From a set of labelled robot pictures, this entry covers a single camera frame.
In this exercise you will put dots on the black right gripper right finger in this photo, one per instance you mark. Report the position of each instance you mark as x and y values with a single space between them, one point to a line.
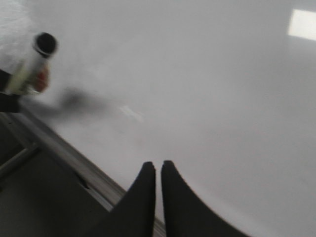
185 214

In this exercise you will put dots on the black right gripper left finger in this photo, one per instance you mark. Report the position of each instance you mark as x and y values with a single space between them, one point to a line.
134 214

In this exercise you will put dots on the grey metal table frame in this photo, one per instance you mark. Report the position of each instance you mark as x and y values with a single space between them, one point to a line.
29 148

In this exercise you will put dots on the white black whiteboard marker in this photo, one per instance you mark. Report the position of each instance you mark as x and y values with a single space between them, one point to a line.
32 73

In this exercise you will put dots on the white whiteboard with aluminium frame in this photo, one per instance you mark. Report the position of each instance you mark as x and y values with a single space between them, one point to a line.
226 89

